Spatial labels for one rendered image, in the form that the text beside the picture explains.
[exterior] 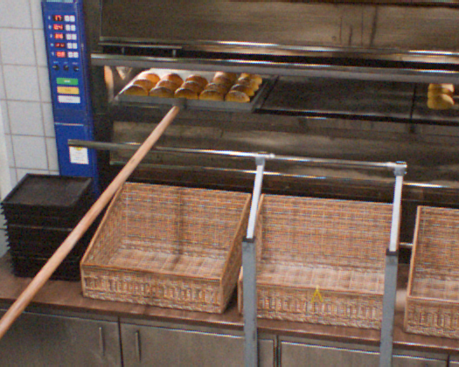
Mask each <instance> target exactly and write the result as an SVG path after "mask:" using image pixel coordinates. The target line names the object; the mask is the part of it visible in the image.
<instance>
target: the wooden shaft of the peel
mask: <svg viewBox="0 0 459 367"><path fill-rule="evenodd" d="M179 112H180V108H179V107H178V106H174V107H173V108H172V110H171V111H170V112H169V113H168V114H167V115H166V117H165V118H164V119H163V120H162V122H161V123H160V124H159V125H158V126H157V127H156V129H155V130H154V131H153V133H152V134H151V135H150V137H149V138H147V141H146V142H145V143H144V144H143V145H142V147H141V148H139V150H137V153H135V154H134V156H133V157H132V158H131V160H130V161H129V162H128V164H127V165H126V166H125V167H124V168H123V170H122V172H120V173H119V174H118V177H116V178H115V180H114V181H113V182H112V183H111V184H110V185H109V186H108V188H107V189H106V191H104V193H103V194H102V196H100V197H99V200H98V201H96V203H95V204H94V206H93V207H92V208H91V209H90V210H89V212H88V213H87V215H85V217H84V218H83V219H82V220H81V221H80V223H79V224H78V225H77V226H76V227H75V229H74V230H73V231H72V232H71V234H70V235H69V236H68V237H67V239H66V240H65V242H64V243H63V244H61V246H60V248H59V249H58V250H57V251H56V253H55V254H54V255H53V256H52V257H51V258H50V259H49V261H48V262H47V263H46V264H45V266H44V267H43V268H42V270H41V271H40V272H39V273H38V274H37V277H36V278H34V279H33V280H32V282H31V283H30V285H29V286H28V287H27V289H26V290H25V291H24V292H23V293H22V294H21V295H20V297H18V298H17V301H15V302H14V304H13V306H12V307H10V309H9V311H8V312H7V313H6V314H5V315H4V316H3V318H2V319H1V321H0V340H1V339H2V337H3V335H4V334H5V333H6V332H7V331H8V330H9V328H10V326H11V325H13V322H14V321H16V319H17V318H18V317H19V316H20V315H21V313H22V312H23V311H24V309H25V308H26V307H27V305H28V304H29V302H30V301H32V298H33V297H34V296H35V295H36V294H37V292H38V291H39V290H40V288H42V286H43V285H44V284H45V283H46V281H47V280H48V278H50V277H51V275H52V273H53V272H54V271H55V270H56V268H57V267H58V266H59V264H60V263H61V261H62V260H63V259H64V258H65V257H66V255H67V254H68V253H70V250H71V249H73V247H74V246H75V244H76V243H77V242H78V240H79V239H80V237H81V236H82V235H83V234H84V233H85V231H86V230H87V229H88V227H89V226H90V225H91V224H92V223H93V222H94V220H95V219H96V217H97V216H98V215H99V213H100V212H101V211H102V210H103V209H104V206H105V205H107V204H108V201H110V199H111V198H112V197H113V195H114V194H115V193H116V192H117V191H118V189H119V188H120V187H121V186H122V185H123V182H125V181H126V180H127V178H128V176H129V175H130V174H131V173H132V172H133V170H134V169H135V167H137V164H138V163H139V162H140V161H141V160H142V159H143V157H145V155H146V154H147V153H148V151H149V150H150V149H151V148H152V146H153V144H154V143H156V140H157V139H158V138H159V137H160V136H161V135H162V133H163V132H164V130H165V129H167V127H168V126H169V125H170V123H171V122H172V120H173V119H175V118H176V115H177V114H178V113H179Z"/></svg>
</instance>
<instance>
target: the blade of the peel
mask: <svg viewBox="0 0 459 367"><path fill-rule="evenodd" d="M152 72H154V73H156V74H157V75H159V76H160V78H161V80H162V77H163V75H165V74H166V73H171V72H159V71H152ZM175 74H177V75H180V76H181V78H182V80H183V81H184V83H185V81H186V78H187V77H188V76H190V75H193V74H196V73H175ZM199 75H203V76H204V77H205V78H206V79H207V80H208V83H209V85H210V81H211V80H212V79H213V78H214V77H215V75H210V74H199ZM261 79H262V82H261V84H260V85H258V90H257V91H255V92H254V97H253V98H251V99H249V103H246V102H234V101H225V100H224V101H222V100H200V99H199V96H200V95H199V96H198V99H197V100H190V99H186V104H187V105H188V106H199V107H220V108H231V109H252V108H253V106H254V103H255V102H256V101H257V100H258V97H259V95H260V94H261V92H262V90H263V88H264V87H265V85H266V84H267V83H268V80H269V78H261ZM130 85H133V83H131V84H130ZM130 85H129V86H130ZM127 88H128V87H126V88H125V89H123V90H122V91H121V92H119V93H118V100H122V101H133V102H144V103H155V104H174V103H175V102H176V100H177V99H178V98H174V97H173V98H167V97H156V96H149V94H150V93H148V96H144V95H133V94H129V95H125V94H124V93H125V90H126V89H127Z"/></svg>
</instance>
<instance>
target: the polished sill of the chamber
mask: <svg viewBox="0 0 459 367"><path fill-rule="evenodd" d="M171 110H172V104H155V103H144V102H133V101H122V100H111V101H110V102H109V103H108V113H109V114H133V115H146V116H156V117H166V115H167V114H168V113H169V112H170V111H171ZM176 118H180V119H202V120H214V121H236V122H247V123H270V124H281V125H293V126H304V127H316V128H349V129H360V130H372V131H384V132H394V133H407V134H429V135H451V136H459V121H450V120H436V119H413V118H401V117H389V116H377V115H364V114H330V113H318V112H305V111H293V110H281V109H258V108H252V109H231V108H220V107H199V106H188V105H186V106H185V109H183V111H182V112H181V114H177V115H176Z"/></svg>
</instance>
